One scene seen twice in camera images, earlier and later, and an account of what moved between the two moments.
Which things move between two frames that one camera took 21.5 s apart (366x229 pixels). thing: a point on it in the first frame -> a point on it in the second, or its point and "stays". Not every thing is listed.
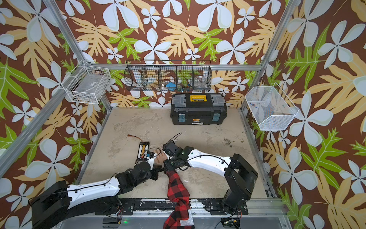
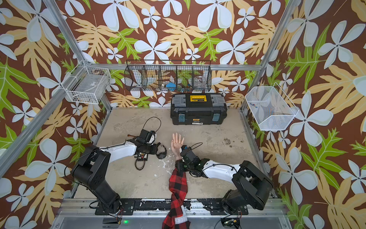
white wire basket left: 90,84 stays
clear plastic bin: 269,107 stays
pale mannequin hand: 161,157 -> 176,145
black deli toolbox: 200,109 stays
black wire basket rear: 167,75 stays
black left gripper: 156,173 -> 155,150
